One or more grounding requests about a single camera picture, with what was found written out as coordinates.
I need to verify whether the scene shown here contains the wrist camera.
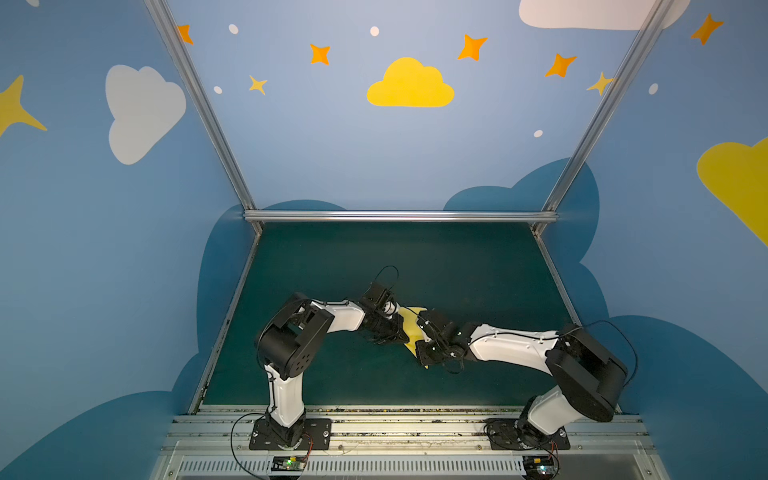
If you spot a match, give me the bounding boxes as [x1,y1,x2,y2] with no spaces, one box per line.
[360,282,398,317]
[417,310,459,340]

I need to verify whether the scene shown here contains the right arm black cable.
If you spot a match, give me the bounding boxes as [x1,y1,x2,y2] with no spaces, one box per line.
[479,319,640,466]

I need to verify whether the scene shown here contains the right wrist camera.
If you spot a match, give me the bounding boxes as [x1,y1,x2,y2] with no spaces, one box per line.
[417,310,459,340]

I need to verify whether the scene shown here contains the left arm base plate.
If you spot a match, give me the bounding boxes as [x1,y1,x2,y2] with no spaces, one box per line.
[248,418,333,452]

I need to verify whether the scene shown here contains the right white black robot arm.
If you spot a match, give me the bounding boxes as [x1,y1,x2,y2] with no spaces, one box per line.
[413,312,628,451]

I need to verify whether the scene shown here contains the right green circuit board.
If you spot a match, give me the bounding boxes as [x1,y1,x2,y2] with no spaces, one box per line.
[523,456,557,480]

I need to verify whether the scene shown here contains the green circuit board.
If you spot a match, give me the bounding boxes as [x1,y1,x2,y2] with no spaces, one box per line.
[270,456,307,473]
[523,456,557,480]

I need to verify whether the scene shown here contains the right aluminium frame post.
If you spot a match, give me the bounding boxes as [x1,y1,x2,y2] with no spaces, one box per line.
[542,0,675,216]

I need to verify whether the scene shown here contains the yellow square paper sheet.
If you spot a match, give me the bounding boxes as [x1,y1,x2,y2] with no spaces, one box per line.
[398,306,426,358]

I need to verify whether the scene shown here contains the rear aluminium frame crossbar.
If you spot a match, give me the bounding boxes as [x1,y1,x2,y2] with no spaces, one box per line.
[244,210,558,224]

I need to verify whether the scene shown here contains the front aluminium rail bed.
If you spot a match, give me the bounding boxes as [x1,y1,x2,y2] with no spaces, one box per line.
[152,405,668,479]

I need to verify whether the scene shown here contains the left green circuit board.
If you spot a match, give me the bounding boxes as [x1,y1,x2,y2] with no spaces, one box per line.
[270,456,307,473]

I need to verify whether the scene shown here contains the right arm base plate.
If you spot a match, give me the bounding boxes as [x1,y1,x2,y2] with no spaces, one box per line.
[483,418,571,451]

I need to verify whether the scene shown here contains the aluminium frame post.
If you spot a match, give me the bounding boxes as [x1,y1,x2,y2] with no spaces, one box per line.
[542,0,675,216]
[145,0,257,214]

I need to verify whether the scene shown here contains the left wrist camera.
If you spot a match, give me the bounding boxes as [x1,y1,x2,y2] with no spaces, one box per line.
[360,282,398,317]

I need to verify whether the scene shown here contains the left aluminium frame post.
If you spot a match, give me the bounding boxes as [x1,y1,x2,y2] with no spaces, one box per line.
[145,0,257,214]

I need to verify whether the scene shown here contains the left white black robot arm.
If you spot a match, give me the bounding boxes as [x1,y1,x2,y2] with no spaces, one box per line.
[254,292,409,448]

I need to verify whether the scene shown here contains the white slotted cable duct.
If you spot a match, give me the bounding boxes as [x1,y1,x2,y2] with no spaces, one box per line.
[176,456,525,477]

